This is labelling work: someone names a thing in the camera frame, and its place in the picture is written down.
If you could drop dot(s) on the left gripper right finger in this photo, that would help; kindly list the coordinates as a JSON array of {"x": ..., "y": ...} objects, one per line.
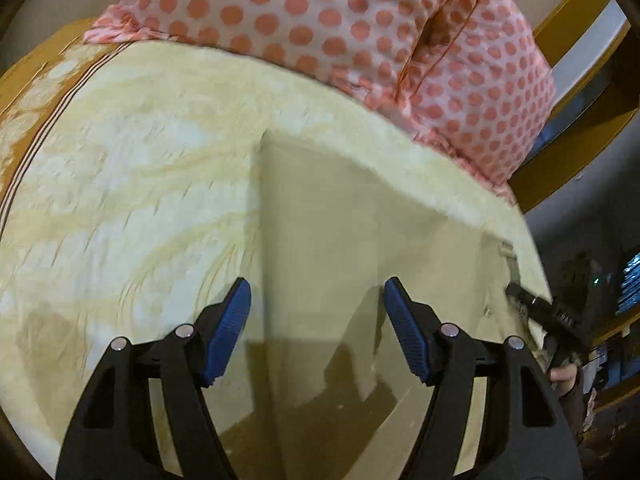
[{"x": 492, "y": 413}]

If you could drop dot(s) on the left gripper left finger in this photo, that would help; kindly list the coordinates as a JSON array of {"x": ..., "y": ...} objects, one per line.
[{"x": 143, "y": 413}]

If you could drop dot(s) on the beige khaki pants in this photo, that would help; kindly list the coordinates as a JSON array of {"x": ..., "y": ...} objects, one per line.
[{"x": 336, "y": 398}]

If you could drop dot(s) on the person's right hand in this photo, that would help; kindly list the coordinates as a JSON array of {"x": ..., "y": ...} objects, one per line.
[{"x": 563, "y": 378}]

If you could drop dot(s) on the cluttered side table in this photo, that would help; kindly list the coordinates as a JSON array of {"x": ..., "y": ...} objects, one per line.
[{"x": 607, "y": 309}]

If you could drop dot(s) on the lower pink polka-dot pillow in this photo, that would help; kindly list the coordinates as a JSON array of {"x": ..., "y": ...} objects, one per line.
[{"x": 477, "y": 89}]

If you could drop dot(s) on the pink polka-dot pillow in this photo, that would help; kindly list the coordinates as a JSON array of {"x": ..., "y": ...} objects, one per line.
[
  {"x": 477, "y": 89},
  {"x": 361, "y": 47}
]

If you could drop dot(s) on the yellow patterned bed cover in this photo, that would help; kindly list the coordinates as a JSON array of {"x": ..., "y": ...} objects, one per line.
[{"x": 130, "y": 202}]

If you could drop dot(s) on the wooden framed dark window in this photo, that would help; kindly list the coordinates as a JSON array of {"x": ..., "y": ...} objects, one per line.
[{"x": 593, "y": 49}]

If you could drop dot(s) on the upper pink polka-dot pillow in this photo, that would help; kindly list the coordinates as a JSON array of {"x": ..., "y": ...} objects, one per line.
[{"x": 361, "y": 47}]

